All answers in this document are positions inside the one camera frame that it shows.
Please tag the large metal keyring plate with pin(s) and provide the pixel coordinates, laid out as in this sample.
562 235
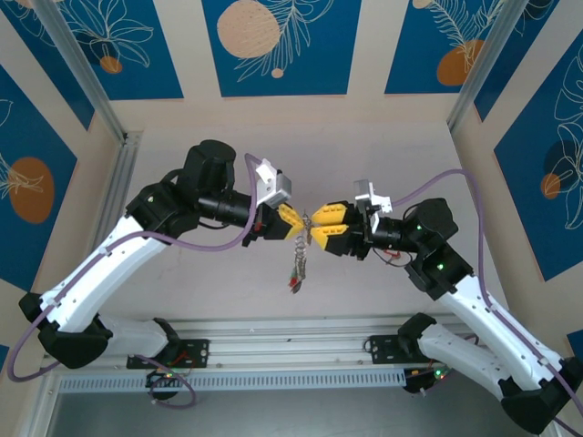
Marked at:
302 248

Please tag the red key tag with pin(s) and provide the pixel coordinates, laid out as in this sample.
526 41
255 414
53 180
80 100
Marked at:
296 284

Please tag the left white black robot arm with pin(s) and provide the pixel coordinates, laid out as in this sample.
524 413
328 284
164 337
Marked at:
91 273

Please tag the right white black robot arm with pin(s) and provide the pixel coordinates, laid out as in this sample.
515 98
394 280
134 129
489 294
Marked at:
478 318

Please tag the circuit board with green light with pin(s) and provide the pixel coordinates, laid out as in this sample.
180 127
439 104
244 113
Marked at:
159 377
423 378

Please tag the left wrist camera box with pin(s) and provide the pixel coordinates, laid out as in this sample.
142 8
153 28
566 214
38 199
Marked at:
278 189

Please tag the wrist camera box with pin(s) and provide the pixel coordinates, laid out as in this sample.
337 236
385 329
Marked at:
364 189
278 189

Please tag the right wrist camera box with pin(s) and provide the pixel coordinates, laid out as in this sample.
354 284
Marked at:
364 189

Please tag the aluminium side rail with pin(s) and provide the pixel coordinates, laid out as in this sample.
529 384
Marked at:
123 182

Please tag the blue floral wall panel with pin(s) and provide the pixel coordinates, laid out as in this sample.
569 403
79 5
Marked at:
328 54
150 54
512 54
410 54
576 346
27 255
524 205
3 355
36 54

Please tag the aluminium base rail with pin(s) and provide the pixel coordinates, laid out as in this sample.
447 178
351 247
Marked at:
291 346

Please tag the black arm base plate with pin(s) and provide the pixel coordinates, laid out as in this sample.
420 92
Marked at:
198 350
382 348

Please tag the aluminium corner post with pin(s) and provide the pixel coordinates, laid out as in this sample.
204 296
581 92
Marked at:
38 409
480 68
84 68

